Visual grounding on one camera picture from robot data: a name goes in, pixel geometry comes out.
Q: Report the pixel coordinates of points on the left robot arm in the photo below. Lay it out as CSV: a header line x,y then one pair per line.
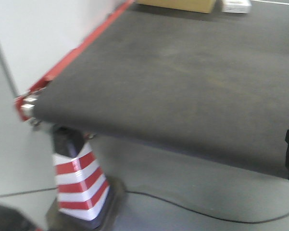
x,y
13,220

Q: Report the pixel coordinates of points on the red white cone left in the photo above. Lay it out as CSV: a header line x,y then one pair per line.
x,y
87,199

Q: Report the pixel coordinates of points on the cardboard box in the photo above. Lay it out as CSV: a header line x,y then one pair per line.
x,y
199,6

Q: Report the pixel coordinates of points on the white long box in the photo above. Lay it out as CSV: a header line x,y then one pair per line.
x,y
236,6

